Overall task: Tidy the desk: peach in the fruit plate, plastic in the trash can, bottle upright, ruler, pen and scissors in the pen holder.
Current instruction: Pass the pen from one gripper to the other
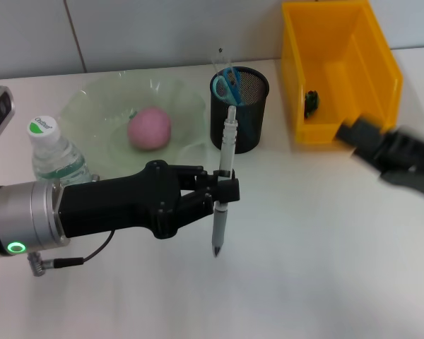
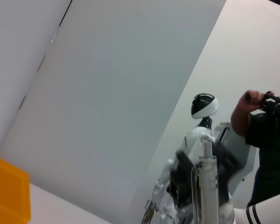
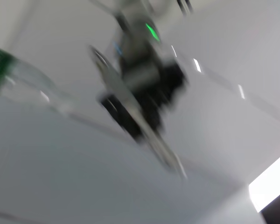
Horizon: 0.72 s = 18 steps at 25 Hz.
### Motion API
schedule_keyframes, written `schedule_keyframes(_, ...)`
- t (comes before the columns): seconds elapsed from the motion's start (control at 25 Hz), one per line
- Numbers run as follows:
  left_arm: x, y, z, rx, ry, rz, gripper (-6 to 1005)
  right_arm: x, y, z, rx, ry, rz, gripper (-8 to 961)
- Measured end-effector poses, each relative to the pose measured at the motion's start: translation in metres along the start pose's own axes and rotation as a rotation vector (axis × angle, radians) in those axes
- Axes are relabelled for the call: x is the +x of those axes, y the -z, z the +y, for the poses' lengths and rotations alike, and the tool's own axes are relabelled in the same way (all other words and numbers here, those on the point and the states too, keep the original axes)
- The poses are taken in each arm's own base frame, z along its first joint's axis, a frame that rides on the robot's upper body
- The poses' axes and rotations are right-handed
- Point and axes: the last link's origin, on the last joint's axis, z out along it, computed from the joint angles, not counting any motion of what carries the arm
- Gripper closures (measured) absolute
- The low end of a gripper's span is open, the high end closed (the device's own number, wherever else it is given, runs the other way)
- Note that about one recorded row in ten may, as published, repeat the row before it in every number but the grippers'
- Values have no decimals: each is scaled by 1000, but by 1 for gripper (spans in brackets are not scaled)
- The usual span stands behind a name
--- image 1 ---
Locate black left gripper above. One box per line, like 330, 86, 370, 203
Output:
57, 159, 238, 240

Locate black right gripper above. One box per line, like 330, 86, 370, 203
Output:
334, 113, 424, 208

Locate silver ballpoint pen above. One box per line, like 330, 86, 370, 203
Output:
211, 105, 240, 258

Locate pink peach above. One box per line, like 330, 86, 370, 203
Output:
127, 107, 172, 152

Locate green plastic wrapper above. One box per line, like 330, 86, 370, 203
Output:
305, 90, 321, 119

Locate blue scissors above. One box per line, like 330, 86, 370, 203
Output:
211, 67, 257, 141

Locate clear plastic ruler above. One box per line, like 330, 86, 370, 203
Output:
211, 47, 240, 85

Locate clear water bottle green label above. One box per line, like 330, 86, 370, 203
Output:
26, 114, 93, 184

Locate black mesh pen holder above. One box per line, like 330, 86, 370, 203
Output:
209, 66, 271, 155

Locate green glass fruit plate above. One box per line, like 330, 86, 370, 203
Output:
58, 69, 208, 188

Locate yellow plastic bin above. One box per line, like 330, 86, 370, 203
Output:
281, 0, 404, 146

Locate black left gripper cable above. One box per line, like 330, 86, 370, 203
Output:
27, 231, 114, 277

